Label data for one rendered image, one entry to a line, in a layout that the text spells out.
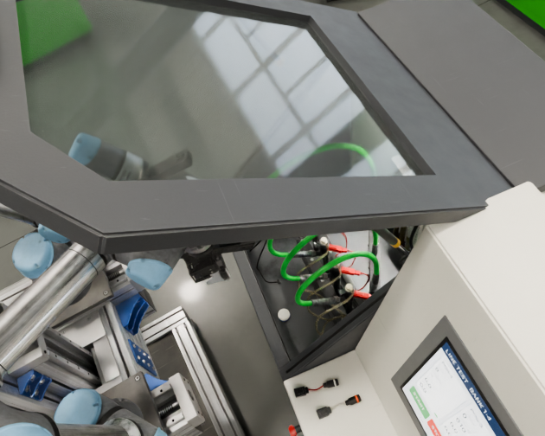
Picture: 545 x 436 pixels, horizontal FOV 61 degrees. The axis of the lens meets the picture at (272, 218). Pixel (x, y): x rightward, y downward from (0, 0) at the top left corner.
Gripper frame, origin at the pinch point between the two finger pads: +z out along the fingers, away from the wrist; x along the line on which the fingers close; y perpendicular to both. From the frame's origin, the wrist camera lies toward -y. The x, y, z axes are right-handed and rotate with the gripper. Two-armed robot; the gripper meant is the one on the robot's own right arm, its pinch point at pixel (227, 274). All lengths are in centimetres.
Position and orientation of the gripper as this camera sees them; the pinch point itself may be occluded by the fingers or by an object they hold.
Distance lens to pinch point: 120.2
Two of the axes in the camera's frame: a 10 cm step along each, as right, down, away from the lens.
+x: 3.6, 7.6, -5.4
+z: 1.5, 5.2, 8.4
